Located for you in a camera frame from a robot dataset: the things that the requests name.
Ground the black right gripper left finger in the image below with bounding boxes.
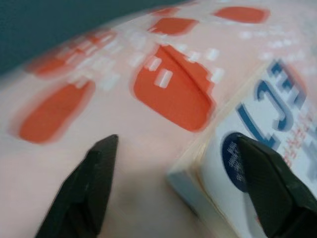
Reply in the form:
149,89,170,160
34,133,120,238

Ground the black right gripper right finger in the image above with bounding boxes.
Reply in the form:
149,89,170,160
237,136,317,238

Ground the white booklet with blue print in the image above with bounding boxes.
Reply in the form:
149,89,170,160
167,58,317,238

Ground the pink pillow with orange print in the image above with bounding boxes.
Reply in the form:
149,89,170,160
0,0,317,238

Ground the dark teal headboard panel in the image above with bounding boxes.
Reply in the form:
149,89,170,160
0,0,194,75

